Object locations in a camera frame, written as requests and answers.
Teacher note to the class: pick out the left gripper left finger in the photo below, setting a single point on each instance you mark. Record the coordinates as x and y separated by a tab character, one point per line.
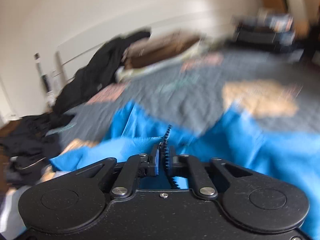
140	171

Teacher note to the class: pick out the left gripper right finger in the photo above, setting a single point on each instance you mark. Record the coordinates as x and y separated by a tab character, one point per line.
191	168

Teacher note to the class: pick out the blue zip-up jacket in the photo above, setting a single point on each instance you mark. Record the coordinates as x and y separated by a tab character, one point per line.
236	137

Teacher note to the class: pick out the black clothes pile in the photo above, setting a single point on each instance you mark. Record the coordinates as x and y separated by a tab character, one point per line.
29	147

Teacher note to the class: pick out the brown folded clothes stack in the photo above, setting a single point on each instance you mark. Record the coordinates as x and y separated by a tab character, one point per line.
147	56

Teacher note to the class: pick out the dark folded clothes stack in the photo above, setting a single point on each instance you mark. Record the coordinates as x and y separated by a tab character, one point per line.
278	33

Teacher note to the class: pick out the black coat on bed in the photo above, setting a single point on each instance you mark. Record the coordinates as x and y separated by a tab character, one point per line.
98	74

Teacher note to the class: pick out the grey patchwork quilt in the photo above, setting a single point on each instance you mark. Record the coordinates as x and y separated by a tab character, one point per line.
193	99

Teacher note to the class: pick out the black hairbrush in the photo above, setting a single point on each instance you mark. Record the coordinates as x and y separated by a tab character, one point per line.
46	84

